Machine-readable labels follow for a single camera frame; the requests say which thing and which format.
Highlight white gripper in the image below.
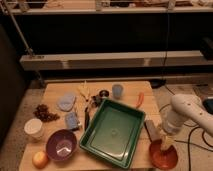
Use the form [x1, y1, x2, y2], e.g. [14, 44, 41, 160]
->
[161, 110, 185, 151]

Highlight orange bowl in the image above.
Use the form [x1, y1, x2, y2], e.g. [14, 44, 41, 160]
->
[149, 140, 178, 170]

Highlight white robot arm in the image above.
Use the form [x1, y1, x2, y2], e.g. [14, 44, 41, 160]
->
[161, 94, 213, 150]

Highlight green plastic tray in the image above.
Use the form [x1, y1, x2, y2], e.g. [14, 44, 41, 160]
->
[79, 99, 146, 169]

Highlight grey rectangular block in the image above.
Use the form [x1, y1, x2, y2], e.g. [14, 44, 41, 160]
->
[145, 120, 160, 141]

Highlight orange carrot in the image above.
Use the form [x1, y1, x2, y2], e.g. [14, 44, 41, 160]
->
[136, 92, 144, 108]

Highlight light blue cup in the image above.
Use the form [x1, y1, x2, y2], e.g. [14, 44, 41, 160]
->
[112, 84, 123, 99]

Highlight small dark round can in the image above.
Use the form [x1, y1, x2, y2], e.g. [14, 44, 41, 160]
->
[99, 90, 109, 98]

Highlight wooden slatted table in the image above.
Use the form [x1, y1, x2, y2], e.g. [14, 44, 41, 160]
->
[19, 81, 161, 171]

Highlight yellow banana toy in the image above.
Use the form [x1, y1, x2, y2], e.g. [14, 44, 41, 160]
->
[78, 81, 90, 101]

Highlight blue sponge block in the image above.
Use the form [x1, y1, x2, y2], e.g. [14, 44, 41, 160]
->
[65, 112, 79, 130]

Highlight purple bowl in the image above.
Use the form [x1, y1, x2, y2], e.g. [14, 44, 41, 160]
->
[46, 129, 77, 162]

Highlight dark brown grape bunch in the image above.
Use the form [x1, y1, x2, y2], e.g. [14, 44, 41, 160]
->
[33, 104, 60, 122]

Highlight orange fruit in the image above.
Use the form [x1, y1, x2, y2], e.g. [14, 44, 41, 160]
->
[32, 151, 49, 169]

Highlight white cylindrical container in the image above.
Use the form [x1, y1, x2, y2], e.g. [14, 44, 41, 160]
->
[24, 118, 44, 139]

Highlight black handled tool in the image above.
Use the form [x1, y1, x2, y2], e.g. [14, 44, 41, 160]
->
[84, 95, 102, 129]

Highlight white upper shelf rail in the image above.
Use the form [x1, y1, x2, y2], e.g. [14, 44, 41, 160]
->
[0, 0, 213, 15]

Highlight white shelf rail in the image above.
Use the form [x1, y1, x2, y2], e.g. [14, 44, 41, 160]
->
[0, 0, 213, 15]
[20, 51, 213, 71]

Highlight white lower shelf rail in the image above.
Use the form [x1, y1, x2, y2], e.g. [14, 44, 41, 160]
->
[20, 51, 213, 71]

